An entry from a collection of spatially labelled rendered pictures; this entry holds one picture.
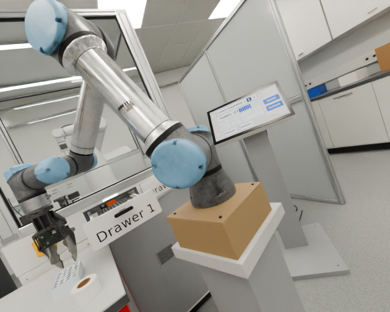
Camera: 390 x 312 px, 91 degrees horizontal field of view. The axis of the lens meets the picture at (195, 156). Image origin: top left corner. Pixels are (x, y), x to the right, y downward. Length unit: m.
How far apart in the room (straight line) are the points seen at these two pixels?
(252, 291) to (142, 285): 0.83
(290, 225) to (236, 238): 1.11
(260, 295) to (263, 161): 0.92
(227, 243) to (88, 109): 0.57
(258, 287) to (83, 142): 0.70
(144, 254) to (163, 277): 0.19
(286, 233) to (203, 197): 1.14
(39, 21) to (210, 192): 0.56
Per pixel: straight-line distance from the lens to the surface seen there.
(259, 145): 1.38
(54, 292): 0.87
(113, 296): 0.67
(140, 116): 0.45
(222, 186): 0.57
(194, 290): 1.51
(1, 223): 1.22
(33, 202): 0.78
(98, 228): 0.85
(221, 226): 0.48
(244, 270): 0.52
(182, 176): 0.42
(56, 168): 0.69
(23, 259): 1.24
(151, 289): 1.37
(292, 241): 1.68
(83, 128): 0.74
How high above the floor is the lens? 1.07
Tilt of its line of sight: 6 degrees down
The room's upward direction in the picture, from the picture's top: 23 degrees counter-clockwise
